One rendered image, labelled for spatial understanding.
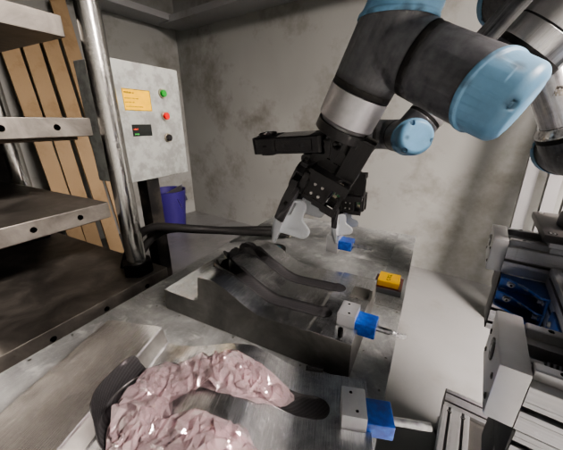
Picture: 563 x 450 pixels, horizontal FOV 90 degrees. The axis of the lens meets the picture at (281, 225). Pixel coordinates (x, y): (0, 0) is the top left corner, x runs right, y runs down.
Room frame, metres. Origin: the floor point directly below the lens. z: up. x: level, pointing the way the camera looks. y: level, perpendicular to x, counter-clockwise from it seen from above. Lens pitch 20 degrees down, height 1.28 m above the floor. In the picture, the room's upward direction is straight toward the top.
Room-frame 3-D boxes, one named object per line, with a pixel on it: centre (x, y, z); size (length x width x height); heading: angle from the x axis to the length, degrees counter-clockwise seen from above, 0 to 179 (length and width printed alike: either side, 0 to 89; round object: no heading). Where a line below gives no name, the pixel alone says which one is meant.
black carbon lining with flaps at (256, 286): (0.63, 0.02, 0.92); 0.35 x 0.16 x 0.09; 62
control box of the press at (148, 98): (1.16, 0.55, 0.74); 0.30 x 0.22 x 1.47; 152
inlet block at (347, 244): (0.78, -0.21, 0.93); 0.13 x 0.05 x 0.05; 62
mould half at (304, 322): (0.65, 0.03, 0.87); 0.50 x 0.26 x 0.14; 62
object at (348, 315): (0.47, -0.18, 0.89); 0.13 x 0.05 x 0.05; 62
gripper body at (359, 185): (0.79, -0.19, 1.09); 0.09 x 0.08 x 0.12; 62
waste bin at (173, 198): (3.43, 1.38, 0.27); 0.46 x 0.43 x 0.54; 145
